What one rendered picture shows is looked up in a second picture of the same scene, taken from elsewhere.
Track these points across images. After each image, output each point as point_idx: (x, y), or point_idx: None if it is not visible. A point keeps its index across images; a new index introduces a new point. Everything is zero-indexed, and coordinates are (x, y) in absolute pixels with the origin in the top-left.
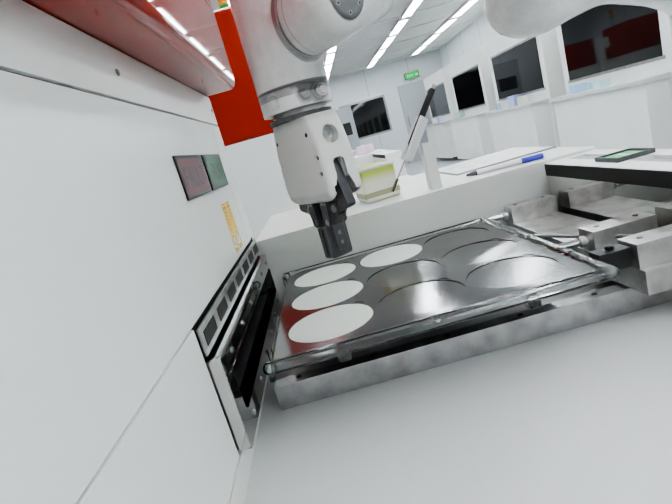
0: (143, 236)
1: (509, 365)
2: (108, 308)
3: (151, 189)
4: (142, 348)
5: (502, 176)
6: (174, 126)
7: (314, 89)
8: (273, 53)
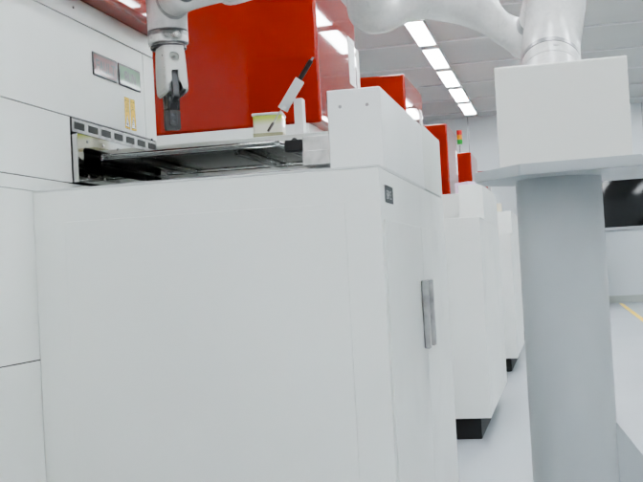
0: (59, 67)
1: None
2: (37, 74)
3: (71, 55)
4: (44, 95)
5: None
6: (100, 39)
7: (172, 32)
8: (154, 11)
